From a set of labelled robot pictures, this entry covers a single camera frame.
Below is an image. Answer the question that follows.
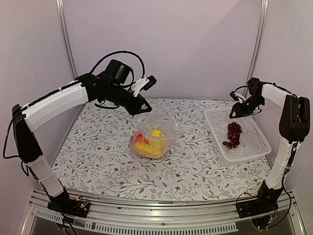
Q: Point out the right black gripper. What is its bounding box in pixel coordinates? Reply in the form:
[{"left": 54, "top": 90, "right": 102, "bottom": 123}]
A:
[{"left": 232, "top": 95, "right": 266, "bottom": 118}]

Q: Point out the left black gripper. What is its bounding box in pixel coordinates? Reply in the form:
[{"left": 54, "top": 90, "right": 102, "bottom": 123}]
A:
[{"left": 106, "top": 83, "right": 153, "bottom": 116}]

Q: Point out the dark red grapes toy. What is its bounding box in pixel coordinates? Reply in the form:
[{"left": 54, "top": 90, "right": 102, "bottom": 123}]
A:
[{"left": 223, "top": 122, "right": 242, "bottom": 149}]

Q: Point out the clear zip top bag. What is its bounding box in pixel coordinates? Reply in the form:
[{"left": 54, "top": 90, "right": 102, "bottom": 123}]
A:
[{"left": 129, "top": 102, "right": 183, "bottom": 159}]

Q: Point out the yellow lemon toy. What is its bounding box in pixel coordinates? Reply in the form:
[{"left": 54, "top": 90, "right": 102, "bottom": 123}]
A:
[{"left": 150, "top": 129, "right": 163, "bottom": 148}]

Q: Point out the orange pumpkin toy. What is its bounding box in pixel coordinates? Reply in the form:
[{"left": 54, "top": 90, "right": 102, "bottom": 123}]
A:
[{"left": 135, "top": 136, "right": 149, "bottom": 144}]

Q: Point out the yellow banana toy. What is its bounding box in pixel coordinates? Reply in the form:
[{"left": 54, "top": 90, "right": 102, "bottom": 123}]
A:
[{"left": 134, "top": 142, "right": 163, "bottom": 159}]

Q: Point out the red bell pepper toy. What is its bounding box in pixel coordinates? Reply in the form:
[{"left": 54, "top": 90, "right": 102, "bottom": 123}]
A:
[{"left": 131, "top": 134, "right": 144, "bottom": 144}]

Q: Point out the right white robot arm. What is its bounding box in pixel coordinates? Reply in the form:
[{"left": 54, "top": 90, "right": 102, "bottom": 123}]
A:
[{"left": 229, "top": 77, "right": 311, "bottom": 192}]

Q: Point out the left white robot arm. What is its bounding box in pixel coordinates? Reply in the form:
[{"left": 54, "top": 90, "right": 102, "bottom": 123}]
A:
[{"left": 11, "top": 60, "right": 157, "bottom": 212}]

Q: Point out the white perforated plastic basket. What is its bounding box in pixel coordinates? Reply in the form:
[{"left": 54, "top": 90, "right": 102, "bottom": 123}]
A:
[{"left": 204, "top": 108, "right": 271, "bottom": 165}]

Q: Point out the floral patterned table mat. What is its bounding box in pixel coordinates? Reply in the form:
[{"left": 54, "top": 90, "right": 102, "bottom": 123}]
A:
[{"left": 53, "top": 99, "right": 270, "bottom": 201}]

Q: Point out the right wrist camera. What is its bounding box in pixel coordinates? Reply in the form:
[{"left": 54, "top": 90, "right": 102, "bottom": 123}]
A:
[{"left": 229, "top": 91, "right": 246, "bottom": 103}]

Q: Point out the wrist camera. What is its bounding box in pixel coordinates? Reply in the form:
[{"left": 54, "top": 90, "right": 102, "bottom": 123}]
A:
[
  {"left": 131, "top": 75, "right": 157, "bottom": 97},
  {"left": 229, "top": 91, "right": 246, "bottom": 103}
]

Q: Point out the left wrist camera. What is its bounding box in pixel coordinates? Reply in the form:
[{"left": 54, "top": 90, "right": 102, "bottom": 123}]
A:
[{"left": 131, "top": 75, "right": 157, "bottom": 97}]

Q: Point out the left black looped cable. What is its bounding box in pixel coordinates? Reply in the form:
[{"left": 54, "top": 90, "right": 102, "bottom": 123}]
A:
[{"left": 89, "top": 50, "right": 146, "bottom": 79}]

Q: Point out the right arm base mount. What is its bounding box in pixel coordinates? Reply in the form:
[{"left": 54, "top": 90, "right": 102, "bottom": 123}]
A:
[{"left": 236, "top": 181, "right": 283, "bottom": 230}]

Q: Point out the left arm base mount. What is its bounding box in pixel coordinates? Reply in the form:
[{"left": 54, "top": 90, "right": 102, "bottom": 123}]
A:
[{"left": 47, "top": 188, "right": 90, "bottom": 218}]

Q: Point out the left aluminium corner post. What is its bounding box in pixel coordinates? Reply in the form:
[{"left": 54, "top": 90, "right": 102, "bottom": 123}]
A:
[{"left": 56, "top": 0, "right": 77, "bottom": 78}]

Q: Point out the aluminium front rail frame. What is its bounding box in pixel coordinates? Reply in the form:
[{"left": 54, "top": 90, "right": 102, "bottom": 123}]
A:
[{"left": 21, "top": 189, "right": 306, "bottom": 235}]

